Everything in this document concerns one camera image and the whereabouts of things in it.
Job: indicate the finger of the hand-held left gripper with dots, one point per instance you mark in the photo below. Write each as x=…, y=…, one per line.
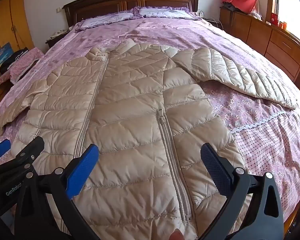
x=25, y=152
x=0, y=148

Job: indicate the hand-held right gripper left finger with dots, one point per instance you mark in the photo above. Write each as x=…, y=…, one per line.
x=82, y=170

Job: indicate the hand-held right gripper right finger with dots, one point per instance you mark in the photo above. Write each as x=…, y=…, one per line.
x=216, y=172

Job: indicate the beige quilted down jacket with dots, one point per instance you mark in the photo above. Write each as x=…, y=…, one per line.
x=130, y=105

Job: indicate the person's right hand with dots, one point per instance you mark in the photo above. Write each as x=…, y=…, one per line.
x=176, y=236

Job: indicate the table with pink floral cloth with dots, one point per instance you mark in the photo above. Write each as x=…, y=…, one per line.
x=23, y=63

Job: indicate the black clothing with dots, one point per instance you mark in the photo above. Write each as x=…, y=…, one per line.
x=15, y=57

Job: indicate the blue painting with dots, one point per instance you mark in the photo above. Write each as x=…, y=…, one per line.
x=1, y=55

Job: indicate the dark wooden nightstand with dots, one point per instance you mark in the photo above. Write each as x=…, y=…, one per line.
x=52, y=42

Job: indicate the white item on nightstand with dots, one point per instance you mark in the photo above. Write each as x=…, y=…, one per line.
x=58, y=33

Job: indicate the wooden wardrobe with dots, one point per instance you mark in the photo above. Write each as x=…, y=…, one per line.
x=12, y=17

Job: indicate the wooden drawer cabinet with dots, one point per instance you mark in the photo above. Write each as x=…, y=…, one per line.
x=277, y=42

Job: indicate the bed with purple floral bedspread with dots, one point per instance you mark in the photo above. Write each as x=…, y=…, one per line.
x=165, y=32

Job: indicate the purple ruffled pillow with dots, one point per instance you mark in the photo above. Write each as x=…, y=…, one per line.
x=162, y=12
x=105, y=20

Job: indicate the orange container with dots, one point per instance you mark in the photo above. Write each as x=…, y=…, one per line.
x=283, y=25

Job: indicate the red cup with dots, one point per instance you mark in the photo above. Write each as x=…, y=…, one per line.
x=274, y=18

